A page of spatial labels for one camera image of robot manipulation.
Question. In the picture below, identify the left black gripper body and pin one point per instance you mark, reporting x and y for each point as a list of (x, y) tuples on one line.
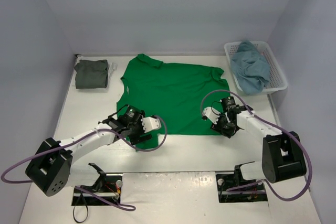
[(140, 137)]

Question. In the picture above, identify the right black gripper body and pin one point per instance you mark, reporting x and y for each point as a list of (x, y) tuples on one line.
[(220, 125)]

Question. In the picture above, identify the grey green t shirt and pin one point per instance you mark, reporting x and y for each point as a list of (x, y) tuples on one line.
[(91, 74)]

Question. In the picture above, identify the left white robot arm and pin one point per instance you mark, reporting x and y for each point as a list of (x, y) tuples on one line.
[(50, 171)]

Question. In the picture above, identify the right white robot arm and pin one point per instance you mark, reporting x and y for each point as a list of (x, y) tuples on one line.
[(281, 157)]

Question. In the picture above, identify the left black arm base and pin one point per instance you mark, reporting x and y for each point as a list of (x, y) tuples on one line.
[(106, 185)]

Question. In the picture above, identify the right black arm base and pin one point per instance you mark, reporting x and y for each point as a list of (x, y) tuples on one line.
[(232, 188)]

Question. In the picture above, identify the blue t shirt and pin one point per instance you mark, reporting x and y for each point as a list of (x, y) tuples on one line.
[(250, 68)]

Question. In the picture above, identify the white laundry basket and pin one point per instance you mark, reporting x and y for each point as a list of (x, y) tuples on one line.
[(278, 80)]

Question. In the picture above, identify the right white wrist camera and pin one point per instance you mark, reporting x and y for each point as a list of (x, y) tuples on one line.
[(209, 113)]

